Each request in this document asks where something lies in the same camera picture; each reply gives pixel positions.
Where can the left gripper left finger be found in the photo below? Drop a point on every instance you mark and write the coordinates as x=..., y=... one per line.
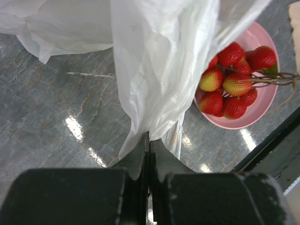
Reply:
x=82, y=196

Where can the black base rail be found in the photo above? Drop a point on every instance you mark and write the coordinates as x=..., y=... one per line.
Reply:
x=278, y=154

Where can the beige cloth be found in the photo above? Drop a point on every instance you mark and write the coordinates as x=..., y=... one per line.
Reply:
x=294, y=14

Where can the white plastic bag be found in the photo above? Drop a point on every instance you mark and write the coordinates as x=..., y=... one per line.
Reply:
x=160, y=48

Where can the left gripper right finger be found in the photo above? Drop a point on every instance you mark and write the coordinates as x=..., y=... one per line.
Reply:
x=183, y=197

